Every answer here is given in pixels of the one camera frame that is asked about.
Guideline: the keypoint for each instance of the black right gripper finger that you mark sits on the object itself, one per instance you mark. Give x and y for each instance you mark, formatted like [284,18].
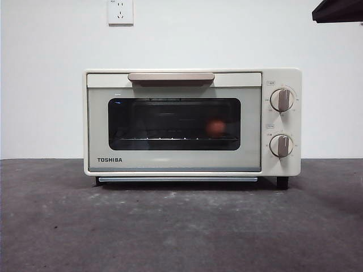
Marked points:
[343,10]

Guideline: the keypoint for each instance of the brown egg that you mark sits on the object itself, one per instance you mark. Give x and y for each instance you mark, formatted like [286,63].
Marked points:
[215,128]

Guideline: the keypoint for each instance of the cream oven knob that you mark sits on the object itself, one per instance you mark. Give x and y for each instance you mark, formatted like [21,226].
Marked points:
[281,145]
[281,99]

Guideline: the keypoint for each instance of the cream Toshiba toaster oven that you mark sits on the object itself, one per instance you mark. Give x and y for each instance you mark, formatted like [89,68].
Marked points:
[279,122]

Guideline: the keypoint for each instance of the metal crumb tray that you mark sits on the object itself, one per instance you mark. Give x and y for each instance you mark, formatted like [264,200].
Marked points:
[175,179]

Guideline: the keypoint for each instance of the white wall socket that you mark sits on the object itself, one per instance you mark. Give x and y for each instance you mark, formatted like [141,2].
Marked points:
[121,12]

